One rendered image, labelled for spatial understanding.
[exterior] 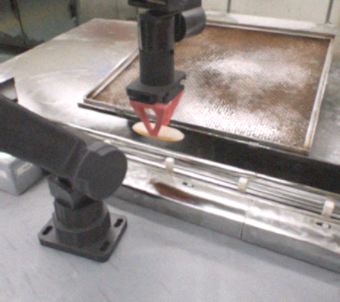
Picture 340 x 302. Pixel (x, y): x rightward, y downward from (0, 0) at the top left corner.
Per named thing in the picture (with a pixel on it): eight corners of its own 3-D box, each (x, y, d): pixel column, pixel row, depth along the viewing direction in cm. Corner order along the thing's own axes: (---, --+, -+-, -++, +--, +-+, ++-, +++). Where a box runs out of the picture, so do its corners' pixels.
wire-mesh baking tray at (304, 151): (83, 103, 81) (82, 98, 81) (172, 20, 115) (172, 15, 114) (308, 157, 63) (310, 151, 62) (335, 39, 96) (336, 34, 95)
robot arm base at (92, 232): (36, 243, 54) (106, 264, 51) (26, 206, 50) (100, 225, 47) (66, 207, 61) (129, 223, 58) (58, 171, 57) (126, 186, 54)
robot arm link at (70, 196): (51, 202, 53) (74, 218, 50) (39, 146, 47) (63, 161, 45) (98, 173, 59) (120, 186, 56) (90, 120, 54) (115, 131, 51)
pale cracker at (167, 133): (128, 131, 64) (128, 126, 63) (139, 122, 67) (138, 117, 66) (178, 144, 60) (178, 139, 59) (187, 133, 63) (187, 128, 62)
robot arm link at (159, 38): (128, 9, 51) (158, 14, 48) (158, 1, 56) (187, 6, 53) (130, 54, 55) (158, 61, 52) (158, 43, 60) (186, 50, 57)
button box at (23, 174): (-8, 199, 68) (-24, 152, 62) (22, 176, 74) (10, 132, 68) (23, 212, 65) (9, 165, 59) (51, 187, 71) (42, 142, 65)
